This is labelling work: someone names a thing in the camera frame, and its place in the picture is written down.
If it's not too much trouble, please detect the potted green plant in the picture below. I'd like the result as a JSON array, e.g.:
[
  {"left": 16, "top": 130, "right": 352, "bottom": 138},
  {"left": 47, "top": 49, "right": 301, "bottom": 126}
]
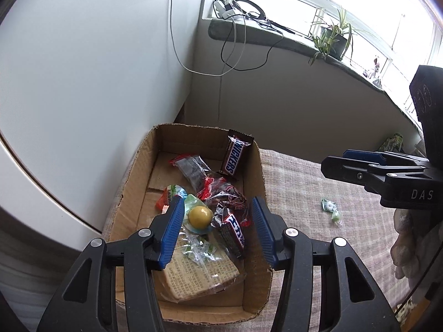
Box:
[{"left": 309, "top": 7, "right": 354, "bottom": 66}]

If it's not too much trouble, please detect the black ring light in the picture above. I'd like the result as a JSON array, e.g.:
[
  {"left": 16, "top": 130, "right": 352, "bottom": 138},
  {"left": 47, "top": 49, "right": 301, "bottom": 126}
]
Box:
[{"left": 232, "top": 0, "right": 295, "bottom": 35}]

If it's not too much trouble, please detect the yellow ball candy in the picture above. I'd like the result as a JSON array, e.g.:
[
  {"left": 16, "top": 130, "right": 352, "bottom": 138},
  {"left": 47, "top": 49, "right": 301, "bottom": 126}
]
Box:
[{"left": 182, "top": 194, "right": 213, "bottom": 235}]

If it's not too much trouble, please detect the green tissue box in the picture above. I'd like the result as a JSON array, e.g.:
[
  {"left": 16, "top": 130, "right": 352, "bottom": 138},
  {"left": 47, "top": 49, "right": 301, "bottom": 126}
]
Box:
[{"left": 378, "top": 133, "right": 403, "bottom": 153}]

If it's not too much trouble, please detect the green jelly candy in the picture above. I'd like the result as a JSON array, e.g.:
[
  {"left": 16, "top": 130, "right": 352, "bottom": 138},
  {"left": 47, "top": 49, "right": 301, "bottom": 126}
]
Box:
[{"left": 331, "top": 210, "right": 342, "bottom": 227}]

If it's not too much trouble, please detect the white cable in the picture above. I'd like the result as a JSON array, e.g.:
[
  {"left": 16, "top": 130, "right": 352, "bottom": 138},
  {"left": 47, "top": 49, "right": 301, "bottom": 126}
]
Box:
[{"left": 169, "top": 0, "right": 249, "bottom": 77}]

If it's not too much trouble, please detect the green mint ring candy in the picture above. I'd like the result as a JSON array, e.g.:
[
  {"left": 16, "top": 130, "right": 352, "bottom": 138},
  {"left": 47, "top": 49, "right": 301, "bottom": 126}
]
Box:
[{"left": 321, "top": 198, "right": 337, "bottom": 213}]

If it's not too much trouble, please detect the small figurine on sill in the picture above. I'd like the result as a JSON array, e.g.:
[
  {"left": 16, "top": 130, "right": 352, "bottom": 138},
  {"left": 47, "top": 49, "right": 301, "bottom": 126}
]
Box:
[{"left": 363, "top": 56, "right": 382, "bottom": 89}]

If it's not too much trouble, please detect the gloved right hand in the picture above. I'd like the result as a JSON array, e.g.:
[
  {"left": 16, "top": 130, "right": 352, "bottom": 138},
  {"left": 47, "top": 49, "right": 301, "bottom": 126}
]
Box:
[{"left": 390, "top": 208, "right": 442, "bottom": 284}]

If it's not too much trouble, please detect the black cable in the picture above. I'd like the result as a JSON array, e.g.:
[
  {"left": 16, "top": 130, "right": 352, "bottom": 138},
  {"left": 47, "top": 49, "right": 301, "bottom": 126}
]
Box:
[{"left": 214, "top": 0, "right": 297, "bottom": 73}]

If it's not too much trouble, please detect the brown cardboard box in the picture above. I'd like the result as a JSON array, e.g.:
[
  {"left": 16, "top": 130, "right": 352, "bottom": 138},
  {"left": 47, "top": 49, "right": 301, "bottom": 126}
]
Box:
[{"left": 104, "top": 124, "right": 272, "bottom": 325}]

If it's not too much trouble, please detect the pink checked table cloth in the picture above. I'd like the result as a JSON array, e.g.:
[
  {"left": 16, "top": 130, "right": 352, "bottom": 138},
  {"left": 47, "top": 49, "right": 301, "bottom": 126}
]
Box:
[{"left": 113, "top": 147, "right": 416, "bottom": 332}]

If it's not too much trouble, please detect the snickers bar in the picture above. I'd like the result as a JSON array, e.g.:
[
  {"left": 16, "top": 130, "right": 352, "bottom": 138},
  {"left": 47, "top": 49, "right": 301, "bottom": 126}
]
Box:
[
  {"left": 219, "top": 129, "right": 254, "bottom": 181},
  {"left": 211, "top": 202, "right": 245, "bottom": 259}
]

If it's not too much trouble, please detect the red blue jelly cup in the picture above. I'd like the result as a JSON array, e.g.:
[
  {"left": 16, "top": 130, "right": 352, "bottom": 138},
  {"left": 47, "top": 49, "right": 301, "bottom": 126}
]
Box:
[{"left": 155, "top": 184, "right": 188, "bottom": 214}]

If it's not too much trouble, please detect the packaged cracker bread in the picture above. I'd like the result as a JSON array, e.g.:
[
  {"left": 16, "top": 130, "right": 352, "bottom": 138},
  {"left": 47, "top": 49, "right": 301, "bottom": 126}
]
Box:
[{"left": 156, "top": 228, "right": 246, "bottom": 303}]

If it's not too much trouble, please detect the dark date snack packet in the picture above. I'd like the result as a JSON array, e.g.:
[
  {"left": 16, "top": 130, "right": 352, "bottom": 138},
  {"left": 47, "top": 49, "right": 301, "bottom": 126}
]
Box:
[{"left": 170, "top": 154, "right": 212, "bottom": 193}]

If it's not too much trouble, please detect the white power strip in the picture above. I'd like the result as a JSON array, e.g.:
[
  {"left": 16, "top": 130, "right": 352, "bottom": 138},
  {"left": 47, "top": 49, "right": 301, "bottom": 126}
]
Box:
[{"left": 212, "top": 0, "right": 236, "bottom": 20}]

